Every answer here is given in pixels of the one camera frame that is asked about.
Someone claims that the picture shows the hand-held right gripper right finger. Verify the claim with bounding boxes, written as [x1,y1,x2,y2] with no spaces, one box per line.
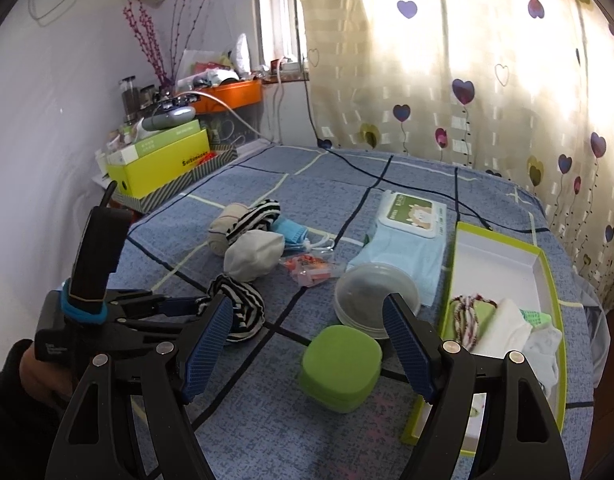
[382,292,570,480]

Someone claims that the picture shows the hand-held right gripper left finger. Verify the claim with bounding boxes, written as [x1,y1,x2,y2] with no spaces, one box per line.
[47,294,235,480]

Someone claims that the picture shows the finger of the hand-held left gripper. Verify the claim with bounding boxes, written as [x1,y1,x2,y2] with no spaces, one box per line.
[106,289,208,319]
[113,320,188,344]

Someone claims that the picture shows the black white striped sock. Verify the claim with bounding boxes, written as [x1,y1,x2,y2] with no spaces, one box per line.
[227,199,283,247]
[207,274,266,344]

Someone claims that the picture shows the white knotted sock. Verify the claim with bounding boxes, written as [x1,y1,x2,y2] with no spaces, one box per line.
[471,298,534,362]

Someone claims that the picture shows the beige sock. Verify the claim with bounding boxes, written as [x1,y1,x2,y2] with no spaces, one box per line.
[209,203,248,259]

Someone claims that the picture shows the white sock ball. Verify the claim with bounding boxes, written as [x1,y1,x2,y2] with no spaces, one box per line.
[224,231,286,283]

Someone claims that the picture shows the lime green box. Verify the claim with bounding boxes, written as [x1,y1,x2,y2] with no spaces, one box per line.
[400,220,572,460]

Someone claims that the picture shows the green paper sock label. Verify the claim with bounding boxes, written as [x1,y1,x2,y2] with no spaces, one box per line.
[519,308,556,329]

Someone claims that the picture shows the blue face mask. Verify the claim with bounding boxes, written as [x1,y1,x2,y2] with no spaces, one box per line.
[271,217,338,257]

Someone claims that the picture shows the person's left hand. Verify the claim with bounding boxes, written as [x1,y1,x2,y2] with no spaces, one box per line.
[19,341,81,405]

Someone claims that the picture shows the lime green jar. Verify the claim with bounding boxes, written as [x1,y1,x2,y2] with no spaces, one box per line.
[299,323,384,415]

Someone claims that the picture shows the clear plastic bowl stack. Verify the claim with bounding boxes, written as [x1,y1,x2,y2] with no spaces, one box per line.
[334,261,420,342]

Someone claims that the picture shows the blue wet wipes pack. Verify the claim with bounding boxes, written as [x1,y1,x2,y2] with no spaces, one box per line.
[346,232,448,309]

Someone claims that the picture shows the lime yellow cardboard box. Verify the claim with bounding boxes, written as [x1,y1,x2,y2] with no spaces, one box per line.
[107,127,210,200]

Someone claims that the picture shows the blue plaid bedsheet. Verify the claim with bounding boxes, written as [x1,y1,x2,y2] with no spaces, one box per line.
[109,145,611,480]

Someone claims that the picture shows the small candy packet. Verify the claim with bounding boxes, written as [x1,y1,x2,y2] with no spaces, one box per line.
[281,252,338,289]

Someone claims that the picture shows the pale green flat box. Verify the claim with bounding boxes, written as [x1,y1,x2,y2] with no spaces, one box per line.
[106,119,200,166]

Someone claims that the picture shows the grey handheld device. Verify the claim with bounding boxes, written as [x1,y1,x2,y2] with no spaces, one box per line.
[141,104,197,131]

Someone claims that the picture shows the tall glass jar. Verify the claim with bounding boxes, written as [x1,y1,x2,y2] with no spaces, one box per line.
[118,75,140,124]

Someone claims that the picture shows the orange tray with clutter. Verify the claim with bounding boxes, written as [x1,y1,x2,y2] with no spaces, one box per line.
[191,79,264,115]

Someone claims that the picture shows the pink decorative branches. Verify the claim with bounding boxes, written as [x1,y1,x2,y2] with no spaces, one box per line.
[122,0,218,87]

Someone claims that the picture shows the white plastic bag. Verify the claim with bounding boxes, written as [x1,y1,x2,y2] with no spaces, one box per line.
[230,33,252,74]

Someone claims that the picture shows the heart print curtain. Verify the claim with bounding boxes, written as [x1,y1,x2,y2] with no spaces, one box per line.
[299,0,614,307]

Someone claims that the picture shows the window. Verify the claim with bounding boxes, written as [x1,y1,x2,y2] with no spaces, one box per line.
[257,0,308,74]

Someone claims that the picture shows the black cable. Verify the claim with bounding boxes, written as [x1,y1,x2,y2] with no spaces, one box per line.
[299,0,496,234]

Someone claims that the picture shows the white cable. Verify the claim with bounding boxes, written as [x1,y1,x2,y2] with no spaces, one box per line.
[273,67,288,145]
[187,90,274,144]

